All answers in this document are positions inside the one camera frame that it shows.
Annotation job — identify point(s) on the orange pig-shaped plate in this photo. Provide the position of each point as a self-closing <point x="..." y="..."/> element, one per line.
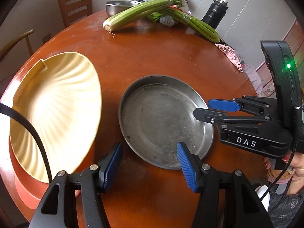
<point x="28" y="188"/>

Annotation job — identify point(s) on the celery bunch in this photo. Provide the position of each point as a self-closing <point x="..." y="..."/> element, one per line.
<point x="136" y="12"/>
<point x="199" y="26"/>

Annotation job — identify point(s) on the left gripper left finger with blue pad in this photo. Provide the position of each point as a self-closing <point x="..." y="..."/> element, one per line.
<point x="108" y="167"/>

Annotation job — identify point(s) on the steel bowl at back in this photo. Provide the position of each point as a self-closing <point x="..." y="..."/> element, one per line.
<point x="115" y="7"/>

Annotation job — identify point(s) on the brown wooden slat chair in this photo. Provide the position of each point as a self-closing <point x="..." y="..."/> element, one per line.
<point x="73" y="10"/>

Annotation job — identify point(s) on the red noodle bowl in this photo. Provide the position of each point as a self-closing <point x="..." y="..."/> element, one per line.
<point x="261" y="190"/>

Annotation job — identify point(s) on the black thermos bottle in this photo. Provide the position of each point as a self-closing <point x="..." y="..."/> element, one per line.
<point x="215" y="13"/>

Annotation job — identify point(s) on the pink cloth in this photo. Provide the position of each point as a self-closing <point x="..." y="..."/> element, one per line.
<point x="231" y="55"/>

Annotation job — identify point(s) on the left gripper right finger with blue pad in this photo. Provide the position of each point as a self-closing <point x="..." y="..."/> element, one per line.
<point x="191" y="167"/>

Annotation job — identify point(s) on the yellow shell-shaped plate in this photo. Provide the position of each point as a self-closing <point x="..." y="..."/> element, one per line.
<point x="61" y="97"/>

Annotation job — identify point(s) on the steel pan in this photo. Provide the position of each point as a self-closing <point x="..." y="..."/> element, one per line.
<point x="156" y="113"/>

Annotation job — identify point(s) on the white foam-net fruit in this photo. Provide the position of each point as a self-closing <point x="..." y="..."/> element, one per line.
<point x="167" y="21"/>

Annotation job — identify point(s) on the person's hand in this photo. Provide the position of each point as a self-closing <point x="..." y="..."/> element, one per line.
<point x="295" y="175"/>

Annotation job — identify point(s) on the lilac child's garment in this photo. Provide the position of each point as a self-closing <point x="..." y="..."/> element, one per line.
<point x="254" y="78"/>

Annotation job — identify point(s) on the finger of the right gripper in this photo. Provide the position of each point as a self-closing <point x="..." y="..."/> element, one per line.
<point x="224" y="105"/>
<point x="210" y="116"/>

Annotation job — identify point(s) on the celery bunch front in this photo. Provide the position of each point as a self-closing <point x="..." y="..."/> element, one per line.
<point x="136" y="12"/>

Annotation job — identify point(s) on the celery bunch rear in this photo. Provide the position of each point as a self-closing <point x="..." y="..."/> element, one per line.
<point x="199" y="26"/>

